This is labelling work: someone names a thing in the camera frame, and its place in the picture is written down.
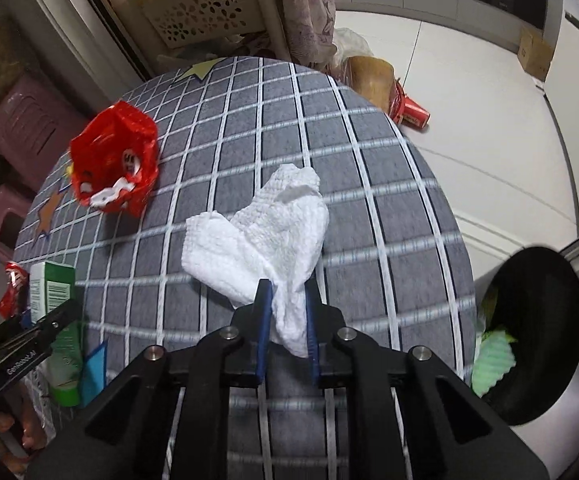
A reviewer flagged cardboard box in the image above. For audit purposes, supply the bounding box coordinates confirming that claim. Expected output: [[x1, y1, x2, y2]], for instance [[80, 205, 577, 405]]
[[517, 27, 554, 82]]

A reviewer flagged green white sponge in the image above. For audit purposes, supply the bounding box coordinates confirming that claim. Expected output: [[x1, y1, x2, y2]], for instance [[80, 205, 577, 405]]
[[472, 330, 516, 398]]

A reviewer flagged beige plastic storage rack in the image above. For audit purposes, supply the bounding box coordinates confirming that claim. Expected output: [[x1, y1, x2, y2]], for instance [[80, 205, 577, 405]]
[[128, 0, 291, 61]]

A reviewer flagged person left hand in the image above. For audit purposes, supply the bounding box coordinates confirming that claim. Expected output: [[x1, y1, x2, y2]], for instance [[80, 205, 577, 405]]
[[0, 388, 47, 477]]

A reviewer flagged black trash bin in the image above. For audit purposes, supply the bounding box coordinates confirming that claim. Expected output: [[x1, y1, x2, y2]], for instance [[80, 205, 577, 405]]
[[475, 246, 579, 426]]

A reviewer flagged grey checked tablecloth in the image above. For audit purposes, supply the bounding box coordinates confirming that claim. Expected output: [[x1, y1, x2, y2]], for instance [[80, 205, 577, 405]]
[[14, 55, 477, 480]]

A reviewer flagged red cola can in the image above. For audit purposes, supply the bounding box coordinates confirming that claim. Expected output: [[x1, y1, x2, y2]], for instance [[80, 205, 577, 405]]
[[0, 261, 29, 320]]

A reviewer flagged red snack wrapper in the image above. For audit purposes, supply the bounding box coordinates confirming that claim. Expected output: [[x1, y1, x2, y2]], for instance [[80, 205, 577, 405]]
[[69, 101, 159, 218]]

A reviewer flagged pink floral cloth bag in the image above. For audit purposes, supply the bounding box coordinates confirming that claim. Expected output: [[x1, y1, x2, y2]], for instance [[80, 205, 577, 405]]
[[283, 0, 336, 70]]

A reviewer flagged white green bottle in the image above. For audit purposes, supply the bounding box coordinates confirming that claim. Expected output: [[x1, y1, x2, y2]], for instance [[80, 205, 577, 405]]
[[29, 261, 83, 408]]

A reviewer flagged brown bread bag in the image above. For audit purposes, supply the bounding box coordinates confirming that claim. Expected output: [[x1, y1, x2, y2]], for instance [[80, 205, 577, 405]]
[[343, 55, 399, 115]]

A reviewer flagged green plastic bag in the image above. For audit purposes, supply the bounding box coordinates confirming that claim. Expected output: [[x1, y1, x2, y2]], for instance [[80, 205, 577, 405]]
[[477, 290, 498, 333]]

